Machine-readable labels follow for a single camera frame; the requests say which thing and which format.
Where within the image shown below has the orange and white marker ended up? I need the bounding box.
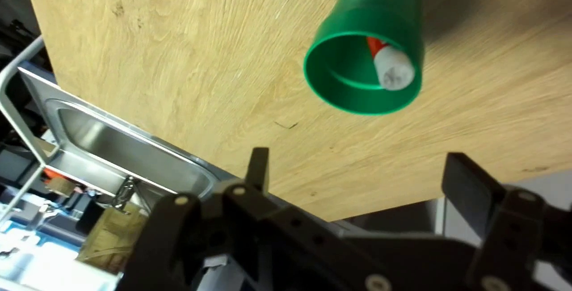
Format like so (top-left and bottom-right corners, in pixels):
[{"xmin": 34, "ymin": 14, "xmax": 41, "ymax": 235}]
[{"xmin": 366, "ymin": 36, "xmax": 416, "ymax": 91}]

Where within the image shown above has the white metal frame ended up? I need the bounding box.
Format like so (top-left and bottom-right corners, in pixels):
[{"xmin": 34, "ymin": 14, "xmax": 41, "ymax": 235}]
[{"xmin": 0, "ymin": 36, "xmax": 59, "ymax": 222}]

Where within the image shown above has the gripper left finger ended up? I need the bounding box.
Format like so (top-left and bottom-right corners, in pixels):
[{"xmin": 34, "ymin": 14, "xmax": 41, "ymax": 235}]
[{"xmin": 117, "ymin": 147, "xmax": 395, "ymax": 291}]

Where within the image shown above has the brown cardboard box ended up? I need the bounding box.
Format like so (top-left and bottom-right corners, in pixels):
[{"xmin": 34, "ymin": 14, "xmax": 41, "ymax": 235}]
[{"xmin": 76, "ymin": 202, "xmax": 149, "ymax": 274}]

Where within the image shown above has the stainless steel sink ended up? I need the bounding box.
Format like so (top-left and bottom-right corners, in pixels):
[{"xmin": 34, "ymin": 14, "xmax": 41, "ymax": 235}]
[{"xmin": 18, "ymin": 67, "xmax": 244, "ymax": 213}]

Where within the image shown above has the green plastic cup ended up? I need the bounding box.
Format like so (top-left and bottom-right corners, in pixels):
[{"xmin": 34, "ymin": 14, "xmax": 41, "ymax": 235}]
[{"xmin": 303, "ymin": 0, "xmax": 424, "ymax": 116}]

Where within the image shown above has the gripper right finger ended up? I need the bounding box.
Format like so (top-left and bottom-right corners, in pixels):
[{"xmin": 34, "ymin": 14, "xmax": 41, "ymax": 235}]
[{"xmin": 442, "ymin": 152, "xmax": 572, "ymax": 291}]

